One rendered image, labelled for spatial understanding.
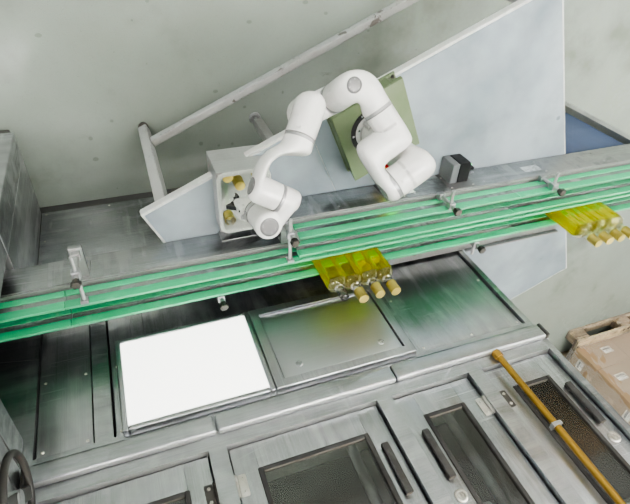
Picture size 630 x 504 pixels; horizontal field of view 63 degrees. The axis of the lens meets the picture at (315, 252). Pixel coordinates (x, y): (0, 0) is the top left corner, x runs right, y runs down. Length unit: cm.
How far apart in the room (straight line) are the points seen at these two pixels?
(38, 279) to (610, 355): 476
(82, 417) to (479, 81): 167
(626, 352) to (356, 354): 413
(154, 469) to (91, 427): 23
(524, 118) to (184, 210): 133
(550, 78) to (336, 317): 120
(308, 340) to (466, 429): 54
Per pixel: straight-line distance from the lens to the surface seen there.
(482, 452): 159
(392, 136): 146
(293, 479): 146
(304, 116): 137
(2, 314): 172
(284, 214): 134
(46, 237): 233
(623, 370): 536
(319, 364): 162
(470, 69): 194
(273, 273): 178
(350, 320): 175
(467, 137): 206
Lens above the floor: 221
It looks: 47 degrees down
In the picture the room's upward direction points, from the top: 149 degrees clockwise
